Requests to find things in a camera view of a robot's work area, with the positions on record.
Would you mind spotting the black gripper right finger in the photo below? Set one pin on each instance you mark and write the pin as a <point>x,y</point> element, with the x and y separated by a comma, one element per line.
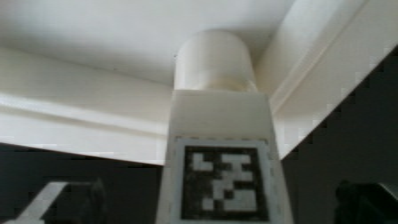
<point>367,203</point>

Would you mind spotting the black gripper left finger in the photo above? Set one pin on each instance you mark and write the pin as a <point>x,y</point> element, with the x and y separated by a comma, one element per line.
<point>67,204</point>

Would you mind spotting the white leg with tag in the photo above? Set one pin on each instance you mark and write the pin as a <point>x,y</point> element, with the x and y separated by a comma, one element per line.
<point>223,183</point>

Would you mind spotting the white square tabletop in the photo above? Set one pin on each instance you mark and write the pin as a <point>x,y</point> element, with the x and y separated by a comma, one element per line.
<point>88,55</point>

